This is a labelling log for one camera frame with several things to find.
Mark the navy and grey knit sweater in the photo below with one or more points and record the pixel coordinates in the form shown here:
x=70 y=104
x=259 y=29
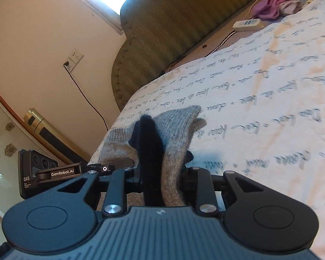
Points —
x=178 y=140

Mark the white power strip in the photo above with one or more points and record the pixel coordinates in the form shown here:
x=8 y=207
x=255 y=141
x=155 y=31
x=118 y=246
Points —
x=246 y=25

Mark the white wall socket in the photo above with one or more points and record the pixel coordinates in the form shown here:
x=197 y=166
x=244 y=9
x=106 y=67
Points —
x=73 y=61

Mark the pale pink cloth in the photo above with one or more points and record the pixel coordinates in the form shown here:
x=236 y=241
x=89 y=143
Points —
x=289 y=6

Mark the gold cylindrical appliance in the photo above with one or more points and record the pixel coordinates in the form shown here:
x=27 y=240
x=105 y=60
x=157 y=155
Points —
x=48 y=132

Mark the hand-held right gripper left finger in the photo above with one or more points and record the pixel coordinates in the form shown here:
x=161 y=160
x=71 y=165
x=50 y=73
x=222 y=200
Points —
x=116 y=189

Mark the floral glass cabinet door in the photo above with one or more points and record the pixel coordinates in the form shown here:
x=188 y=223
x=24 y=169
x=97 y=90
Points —
x=5 y=151

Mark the purple cloth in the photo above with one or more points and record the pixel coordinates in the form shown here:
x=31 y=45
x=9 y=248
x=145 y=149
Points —
x=268 y=6

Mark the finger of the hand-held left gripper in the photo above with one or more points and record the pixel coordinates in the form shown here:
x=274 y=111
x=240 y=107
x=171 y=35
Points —
x=116 y=163

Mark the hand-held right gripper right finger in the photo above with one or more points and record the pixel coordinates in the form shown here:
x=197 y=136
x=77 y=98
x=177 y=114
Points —
x=203 y=192

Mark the tan striped bed sheet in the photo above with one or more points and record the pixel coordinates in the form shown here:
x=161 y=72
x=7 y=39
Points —
x=219 y=36

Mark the white script printed blanket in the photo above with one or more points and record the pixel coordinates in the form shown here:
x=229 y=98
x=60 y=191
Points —
x=260 y=100

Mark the olive upholstered headboard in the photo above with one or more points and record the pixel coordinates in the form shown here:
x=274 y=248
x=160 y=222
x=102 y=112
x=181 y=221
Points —
x=162 y=40

